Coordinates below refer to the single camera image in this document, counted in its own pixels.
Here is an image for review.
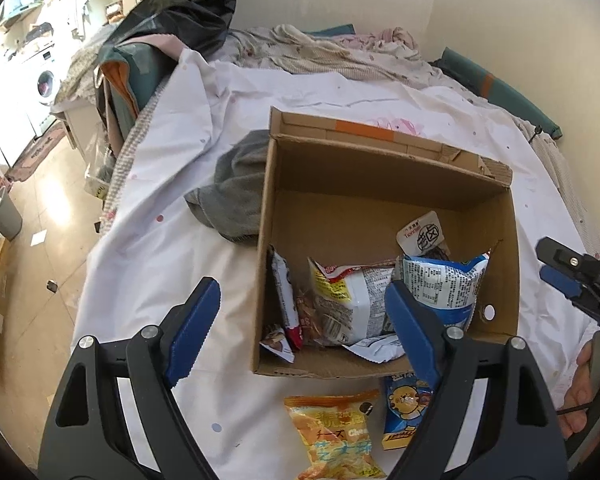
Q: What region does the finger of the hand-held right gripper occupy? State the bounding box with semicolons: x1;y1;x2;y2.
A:
535;236;600;281
539;264;600;322

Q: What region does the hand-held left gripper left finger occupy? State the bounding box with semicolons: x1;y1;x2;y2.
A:
37;276;222;480

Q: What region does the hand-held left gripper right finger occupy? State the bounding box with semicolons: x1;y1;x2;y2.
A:
384;282;568;480

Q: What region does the blue and white snack packet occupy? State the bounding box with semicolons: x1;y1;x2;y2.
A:
401;252;491;332

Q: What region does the white and brown snack packet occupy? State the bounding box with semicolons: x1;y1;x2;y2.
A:
260;246;301;365

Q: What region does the cardboard box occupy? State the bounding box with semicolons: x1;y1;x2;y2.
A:
250;106;522;380

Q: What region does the person's right hand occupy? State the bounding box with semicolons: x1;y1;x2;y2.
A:
562;342;600;438

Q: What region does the white snack packet red corner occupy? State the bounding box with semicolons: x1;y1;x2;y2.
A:
341;332;410;365

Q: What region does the large white yellow snack packet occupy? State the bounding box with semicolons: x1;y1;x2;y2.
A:
307;256;400;347

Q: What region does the blue bear snack packet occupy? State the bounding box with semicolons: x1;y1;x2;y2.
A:
380;374;436;453

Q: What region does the red and white bar packet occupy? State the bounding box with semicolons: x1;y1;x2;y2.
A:
284;310;306;353

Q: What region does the dried meat snack packet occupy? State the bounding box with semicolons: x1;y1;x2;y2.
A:
396;211;451;261

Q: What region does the clear peanut snack packet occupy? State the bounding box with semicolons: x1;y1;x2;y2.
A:
294;285;341;347

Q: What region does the orange cheese snack packet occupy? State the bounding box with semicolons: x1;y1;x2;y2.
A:
284;389;387;480

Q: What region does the grey cloth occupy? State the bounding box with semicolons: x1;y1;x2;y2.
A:
185;130;272;243

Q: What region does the clear plastic bag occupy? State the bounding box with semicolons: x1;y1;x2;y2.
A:
82;145;116;201

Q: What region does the teal mattress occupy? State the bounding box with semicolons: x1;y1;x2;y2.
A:
437;47;562;138

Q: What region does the gingham fabric edge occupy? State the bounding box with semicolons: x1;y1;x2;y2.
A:
100;80;176;231

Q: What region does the grey trash bin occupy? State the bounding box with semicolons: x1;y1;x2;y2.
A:
0;187;23;241

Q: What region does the white cabinet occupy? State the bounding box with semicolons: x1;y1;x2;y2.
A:
52;97;106;161

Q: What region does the patterned floor rug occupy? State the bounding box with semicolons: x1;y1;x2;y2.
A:
7;120;66;183

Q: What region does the teal and orange cushion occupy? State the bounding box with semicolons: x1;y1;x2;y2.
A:
97;40;173;133

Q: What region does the floral cloth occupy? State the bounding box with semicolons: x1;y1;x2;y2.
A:
55;35;111;108

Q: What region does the white washing machine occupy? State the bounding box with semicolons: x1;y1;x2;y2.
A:
22;40;73;136

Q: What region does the pink cloth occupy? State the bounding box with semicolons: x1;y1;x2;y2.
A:
330;27;418;53

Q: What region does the crumpled beige blanket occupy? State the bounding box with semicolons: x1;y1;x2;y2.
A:
225;24;446;86

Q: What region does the black plastic bag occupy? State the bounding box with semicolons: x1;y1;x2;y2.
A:
112;0;237;58

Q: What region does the black cable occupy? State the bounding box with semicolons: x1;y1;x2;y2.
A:
555;375;600;416

